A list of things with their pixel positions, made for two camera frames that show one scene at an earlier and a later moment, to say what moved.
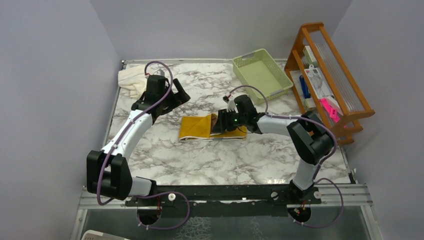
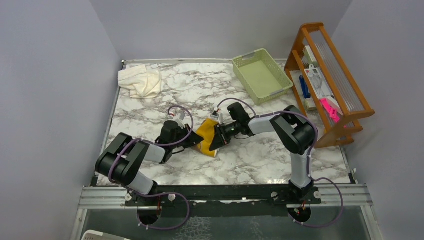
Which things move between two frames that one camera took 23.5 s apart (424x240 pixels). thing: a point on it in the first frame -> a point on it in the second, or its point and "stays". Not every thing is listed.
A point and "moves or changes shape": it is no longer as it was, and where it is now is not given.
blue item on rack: [304, 87] stays
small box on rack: [310, 55] stays
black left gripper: [180, 97] -> [193, 139]
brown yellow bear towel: [199, 128] moves or changes shape
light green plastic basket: [258, 68] stays
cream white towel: [132, 80] stays
